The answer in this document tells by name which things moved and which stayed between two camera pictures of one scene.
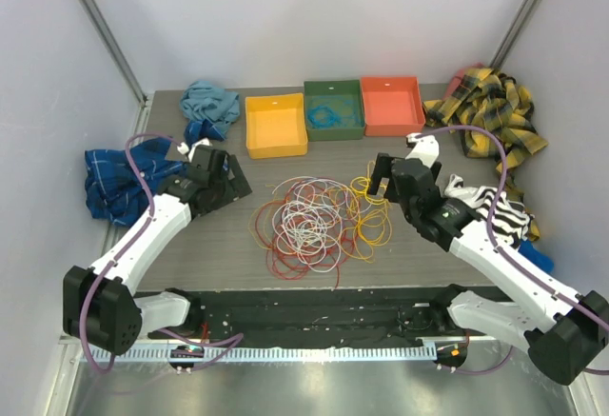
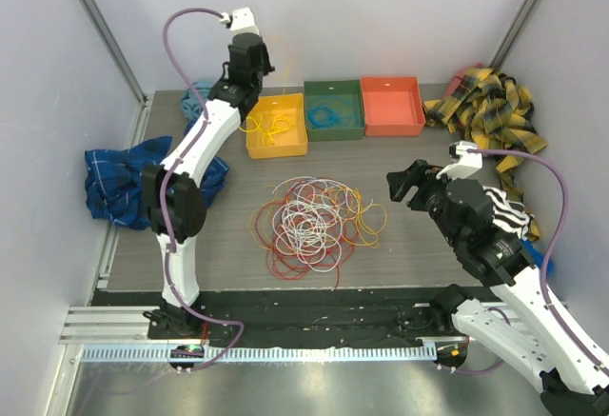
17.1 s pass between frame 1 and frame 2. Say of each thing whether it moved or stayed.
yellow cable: moved
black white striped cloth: stayed
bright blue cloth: stayed
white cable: stayed
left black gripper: moved
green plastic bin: stayed
